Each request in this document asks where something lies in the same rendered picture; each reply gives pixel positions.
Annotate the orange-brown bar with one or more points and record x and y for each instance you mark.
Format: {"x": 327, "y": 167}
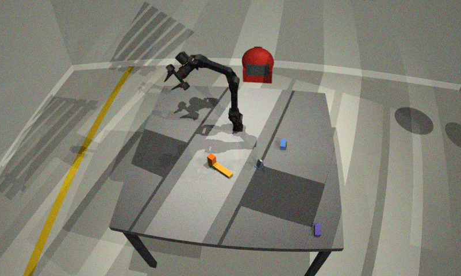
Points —
{"x": 212, "y": 162}

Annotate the blue cube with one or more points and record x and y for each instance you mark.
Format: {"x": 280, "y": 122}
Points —
{"x": 283, "y": 144}

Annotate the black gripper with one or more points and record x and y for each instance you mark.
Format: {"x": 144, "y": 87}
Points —
{"x": 179, "y": 75}

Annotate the small purple block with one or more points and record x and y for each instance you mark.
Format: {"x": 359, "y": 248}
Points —
{"x": 317, "y": 230}

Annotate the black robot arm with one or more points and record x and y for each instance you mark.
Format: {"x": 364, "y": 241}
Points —
{"x": 200, "y": 61}

